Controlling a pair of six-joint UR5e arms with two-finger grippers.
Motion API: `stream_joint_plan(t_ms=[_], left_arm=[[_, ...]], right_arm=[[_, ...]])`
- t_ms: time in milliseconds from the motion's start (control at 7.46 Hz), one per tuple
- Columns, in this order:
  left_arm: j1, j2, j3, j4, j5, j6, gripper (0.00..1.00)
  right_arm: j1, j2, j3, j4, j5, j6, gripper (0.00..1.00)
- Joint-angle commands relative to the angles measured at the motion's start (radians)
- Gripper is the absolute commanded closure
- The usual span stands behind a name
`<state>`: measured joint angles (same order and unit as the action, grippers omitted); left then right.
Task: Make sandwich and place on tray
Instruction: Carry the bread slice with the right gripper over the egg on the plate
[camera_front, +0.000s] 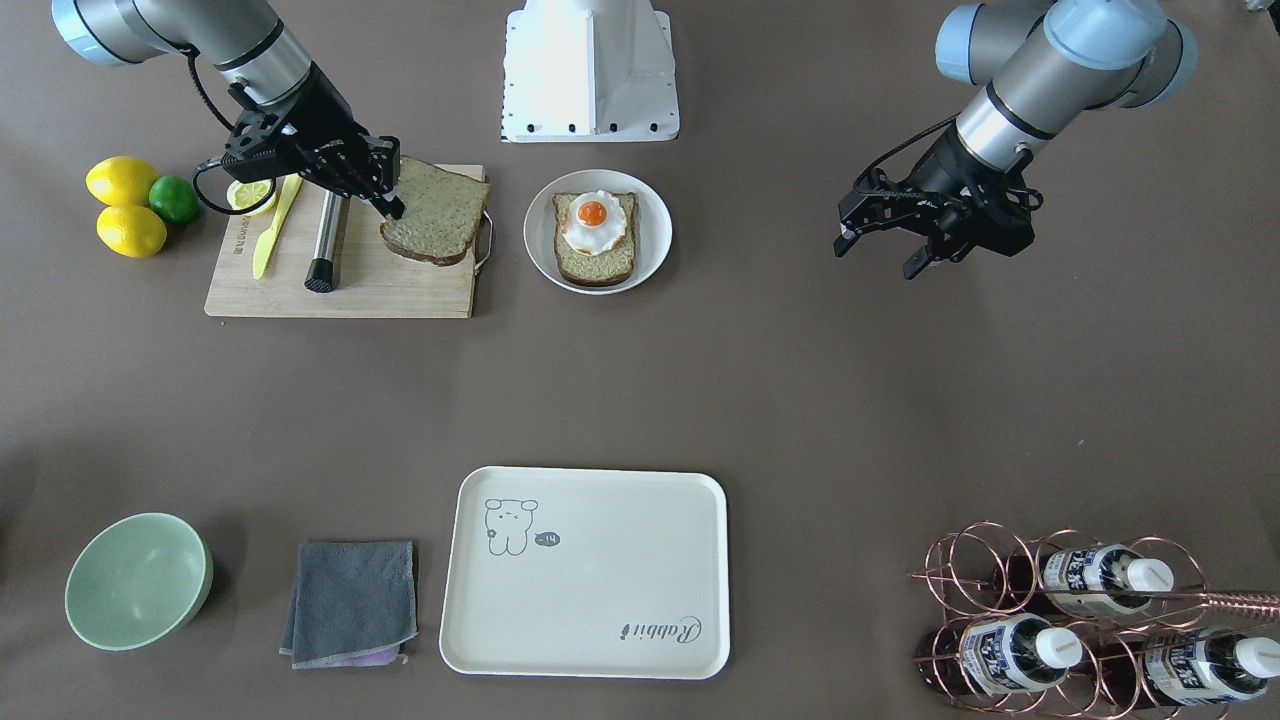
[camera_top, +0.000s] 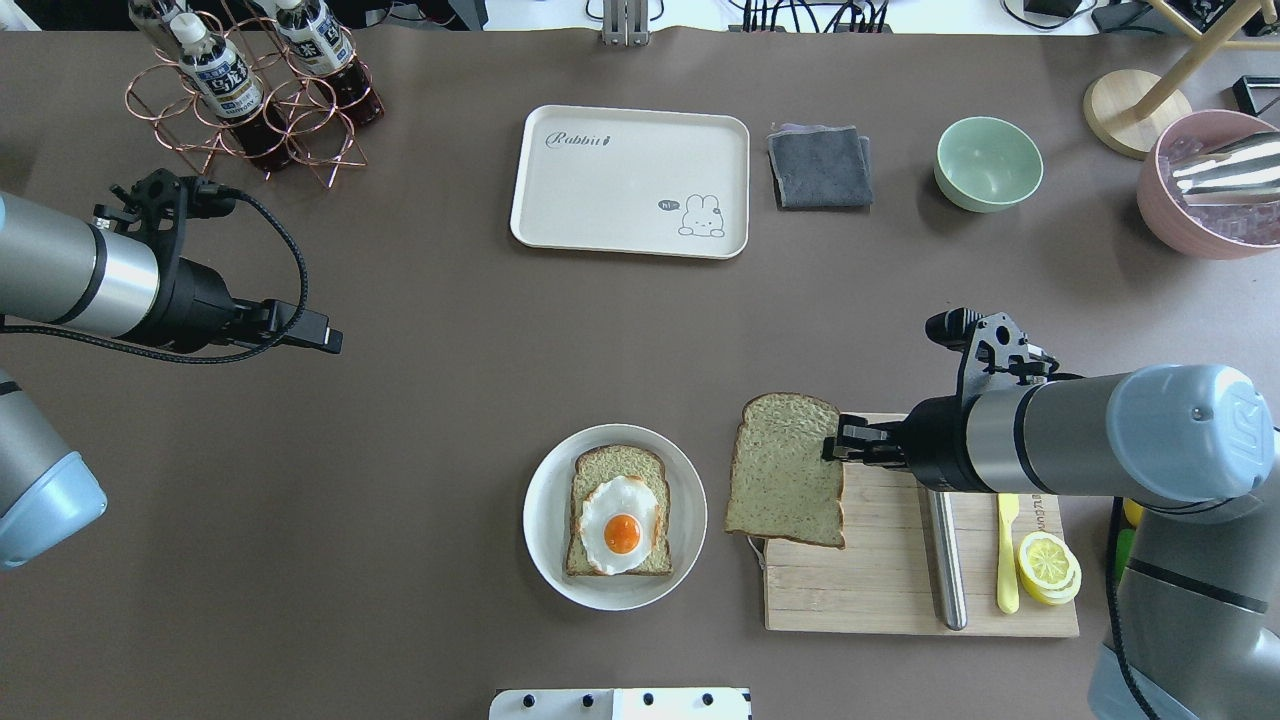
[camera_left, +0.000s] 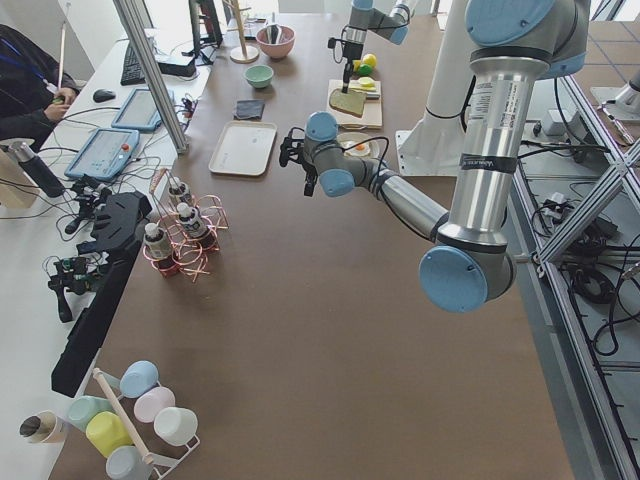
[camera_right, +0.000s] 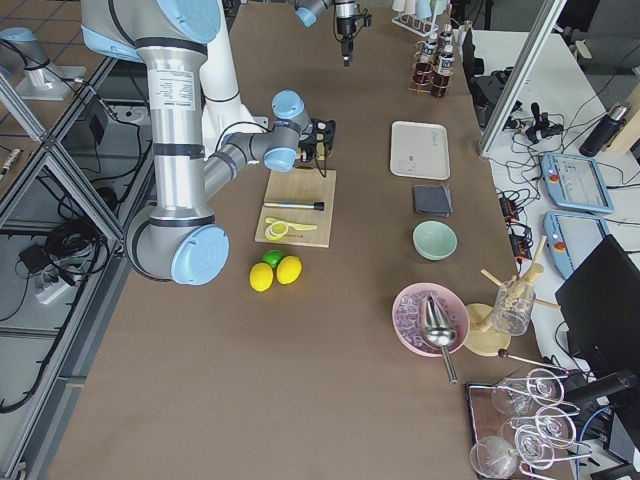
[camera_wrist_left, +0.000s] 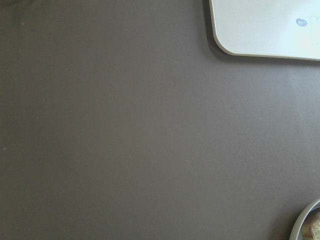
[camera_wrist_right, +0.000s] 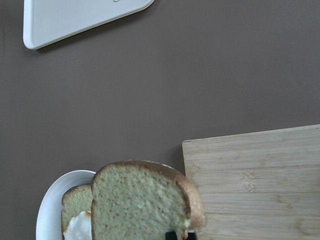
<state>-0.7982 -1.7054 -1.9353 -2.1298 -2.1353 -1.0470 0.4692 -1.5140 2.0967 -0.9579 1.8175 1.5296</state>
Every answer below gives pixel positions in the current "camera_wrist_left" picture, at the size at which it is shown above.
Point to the cream rabbit tray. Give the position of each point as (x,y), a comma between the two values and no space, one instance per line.
(287,29)

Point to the bottom bread slice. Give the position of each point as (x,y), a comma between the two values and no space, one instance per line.
(310,229)

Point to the white round plate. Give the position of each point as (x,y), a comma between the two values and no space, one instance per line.
(296,230)

